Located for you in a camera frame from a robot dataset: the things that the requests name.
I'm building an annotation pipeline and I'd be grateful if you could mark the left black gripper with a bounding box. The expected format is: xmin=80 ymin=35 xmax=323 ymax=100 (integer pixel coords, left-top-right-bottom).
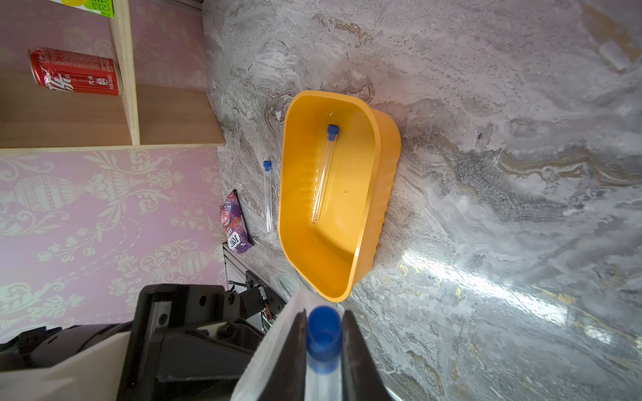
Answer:
xmin=116 ymin=284 xmax=264 ymax=400

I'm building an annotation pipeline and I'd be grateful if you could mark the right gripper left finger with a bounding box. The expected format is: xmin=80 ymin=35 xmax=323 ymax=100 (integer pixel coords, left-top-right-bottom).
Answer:
xmin=258 ymin=312 xmax=308 ymax=401

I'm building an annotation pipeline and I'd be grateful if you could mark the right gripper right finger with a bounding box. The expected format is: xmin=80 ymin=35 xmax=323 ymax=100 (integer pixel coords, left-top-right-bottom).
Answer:
xmin=342 ymin=310 xmax=392 ymax=401

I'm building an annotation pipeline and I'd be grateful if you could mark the white wiping cloth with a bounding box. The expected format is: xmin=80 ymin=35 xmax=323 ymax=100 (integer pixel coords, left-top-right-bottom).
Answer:
xmin=232 ymin=289 xmax=343 ymax=400

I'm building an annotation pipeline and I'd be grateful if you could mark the test tube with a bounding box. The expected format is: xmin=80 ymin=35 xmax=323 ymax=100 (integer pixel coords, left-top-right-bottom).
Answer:
xmin=262 ymin=160 xmax=274 ymax=233
xmin=311 ymin=125 xmax=339 ymax=223
xmin=304 ymin=306 xmax=343 ymax=401

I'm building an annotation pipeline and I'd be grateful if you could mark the yellow plastic basin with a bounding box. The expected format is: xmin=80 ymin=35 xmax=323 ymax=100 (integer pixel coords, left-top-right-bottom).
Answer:
xmin=278 ymin=90 xmax=401 ymax=302

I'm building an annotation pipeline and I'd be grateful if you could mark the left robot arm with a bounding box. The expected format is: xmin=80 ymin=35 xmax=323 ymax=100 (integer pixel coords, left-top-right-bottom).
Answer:
xmin=1 ymin=284 xmax=265 ymax=400

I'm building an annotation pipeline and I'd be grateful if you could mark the purple tissue pack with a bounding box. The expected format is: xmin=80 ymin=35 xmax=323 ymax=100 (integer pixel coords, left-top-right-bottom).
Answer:
xmin=219 ymin=190 xmax=252 ymax=255

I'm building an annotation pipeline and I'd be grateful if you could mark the wooden two-tier shelf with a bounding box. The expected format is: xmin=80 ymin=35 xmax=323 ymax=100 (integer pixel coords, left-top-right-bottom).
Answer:
xmin=1 ymin=1 xmax=225 ymax=154

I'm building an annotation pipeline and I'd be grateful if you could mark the red cola can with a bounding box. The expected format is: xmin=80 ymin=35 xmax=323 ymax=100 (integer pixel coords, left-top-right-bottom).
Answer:
xmin=28 ymin=48 xmax=121 ymax=96

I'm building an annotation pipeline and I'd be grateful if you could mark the green white juice carton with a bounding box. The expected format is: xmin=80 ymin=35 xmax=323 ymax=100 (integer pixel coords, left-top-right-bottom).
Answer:
xmin=50 ymin=0 xmax=115 ymax=18

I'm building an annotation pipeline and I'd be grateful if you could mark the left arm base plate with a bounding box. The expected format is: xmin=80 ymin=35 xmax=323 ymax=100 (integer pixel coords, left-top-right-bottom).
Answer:
xmin=245 ymin=271 xmax=287 ymax=332

